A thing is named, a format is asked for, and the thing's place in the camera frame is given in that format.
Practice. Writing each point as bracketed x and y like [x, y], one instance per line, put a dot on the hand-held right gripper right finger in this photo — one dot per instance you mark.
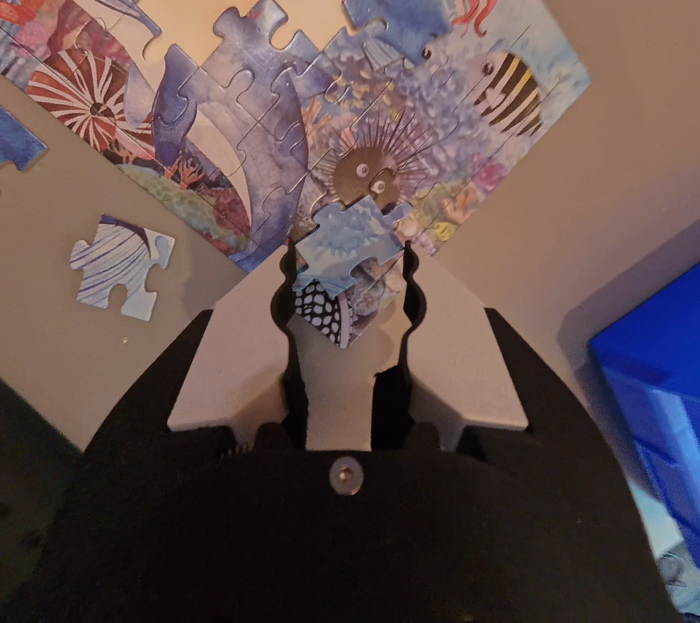
[465, 360]

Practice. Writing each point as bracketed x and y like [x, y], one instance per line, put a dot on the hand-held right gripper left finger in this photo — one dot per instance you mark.
[235, 360]

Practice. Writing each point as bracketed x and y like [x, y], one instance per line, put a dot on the white blue striped puzzle piece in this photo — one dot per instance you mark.
[120, 267]

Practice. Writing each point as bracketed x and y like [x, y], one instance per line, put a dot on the light blue coral puzzle piece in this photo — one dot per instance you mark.
[350, 245]

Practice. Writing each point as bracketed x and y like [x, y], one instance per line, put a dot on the dark blue striped puzzle piece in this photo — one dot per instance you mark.
[19, 139]

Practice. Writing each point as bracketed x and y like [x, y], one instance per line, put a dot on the blue purple puzzle piece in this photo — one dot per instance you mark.
[399, 10]

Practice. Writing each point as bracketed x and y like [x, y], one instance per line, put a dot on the blue plastic bin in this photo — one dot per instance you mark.
[651, 360]

